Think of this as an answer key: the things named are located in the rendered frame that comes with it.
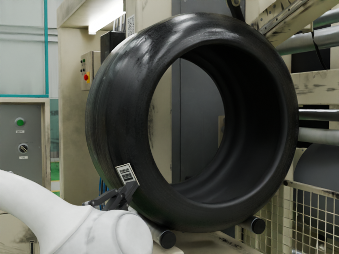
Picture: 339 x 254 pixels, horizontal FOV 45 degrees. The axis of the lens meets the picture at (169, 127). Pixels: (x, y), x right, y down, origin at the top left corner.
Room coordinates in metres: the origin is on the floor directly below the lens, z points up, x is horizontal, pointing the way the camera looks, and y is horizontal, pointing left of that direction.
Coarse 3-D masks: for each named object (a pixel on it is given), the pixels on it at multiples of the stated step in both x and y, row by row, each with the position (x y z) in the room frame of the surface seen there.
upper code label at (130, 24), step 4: (132, 16) 1.43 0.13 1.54; (128, 20) 1.46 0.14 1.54; (132, 20) 1.43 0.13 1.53; (128, 24) 1.46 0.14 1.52; (132, 24) 1.43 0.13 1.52; (128, 28) 1.46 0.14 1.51; (132, 28) 1.43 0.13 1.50; (128, 32) 1.46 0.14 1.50; (132, 32) 1.43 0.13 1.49; (128, 36) 1.46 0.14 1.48
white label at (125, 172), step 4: (128, 164) 0.96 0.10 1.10; (116, 168) 0.98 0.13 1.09; (120, 168) 0.97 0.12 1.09; (124, 168) 0.97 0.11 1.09; (128, 168) 0.97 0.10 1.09; (120, 172) 0.98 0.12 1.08; (124, 172) 0.97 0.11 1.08; (128, 172) 0.97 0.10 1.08; (132, 172) 0.97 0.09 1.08; (120, 176) 0.98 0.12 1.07; (124, 176) 0.98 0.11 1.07; (128, 176) 0.97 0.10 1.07; (132, 176) 0.97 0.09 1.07; (124, 180) 0.98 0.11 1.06; (128, 180) 0.98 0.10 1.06; (132, 180) 0.97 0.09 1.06; (136, 180) 0.97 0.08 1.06; (124, 184) 0.99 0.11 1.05
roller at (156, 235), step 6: (132, 210) 1.24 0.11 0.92; (144, 216) 1.17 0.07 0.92; (150, 222) 1.11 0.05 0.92; (150, 228) 1.08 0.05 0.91; (156, 228) 1.06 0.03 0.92; (162, 228) 1.05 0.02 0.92; (156, 234) 1.04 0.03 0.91; (162, 234) 1.02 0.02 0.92; (168, 234) 1.02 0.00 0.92; (174, 234) 1.03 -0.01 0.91; (156, 240) 1.04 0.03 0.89; (162, 240) 1.02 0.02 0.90; (168, 240) 1.02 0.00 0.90; (174, 240) 1.03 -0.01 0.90; (162, 246) 1.02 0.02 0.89; (168, 246) 1.02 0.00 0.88
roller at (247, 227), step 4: (252, 216) 1.17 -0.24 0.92; (248, 220) 1.16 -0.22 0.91; (252, 220) 1.15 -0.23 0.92; (256, 220) 1.14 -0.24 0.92; (260, 220) 1.14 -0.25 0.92; (240, 224) 1.19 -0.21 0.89; (244, 224) 1.17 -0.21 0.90; (248, 224) 1.15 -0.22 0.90; (252, 224) 1.14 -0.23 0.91; (256, 224) 1.14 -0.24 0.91; (260, 224) 1.14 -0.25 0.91; (264, 224) 1.15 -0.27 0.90; (244, 228) 1.18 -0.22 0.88; (248, 228) 1.15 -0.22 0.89; (252, 228) 1.14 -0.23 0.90; (256, 228) 1.14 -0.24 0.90; (260, 228) 1.14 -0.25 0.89; (264, 228) 1.15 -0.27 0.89; (256, 232) 1.14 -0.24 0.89; (260, 232) 1.14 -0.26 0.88
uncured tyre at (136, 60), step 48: (144, 48) 1.00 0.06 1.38; (192, 48) 1.02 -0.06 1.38; (240, 48) 1.09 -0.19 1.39; (96, 96) 1.07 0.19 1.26; (144, 96) 0.97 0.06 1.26; (240, 96) 1.41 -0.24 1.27; (288, 96) 1.15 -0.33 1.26; (96, 144) 1.05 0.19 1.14; (144, 144) 0.97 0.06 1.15; (240, 144) 1.41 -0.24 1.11; (288, 144) 1.15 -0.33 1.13; (144, 192) 0.98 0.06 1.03; (192, 192) 1.34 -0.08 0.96; (240, 192) 1.28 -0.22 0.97
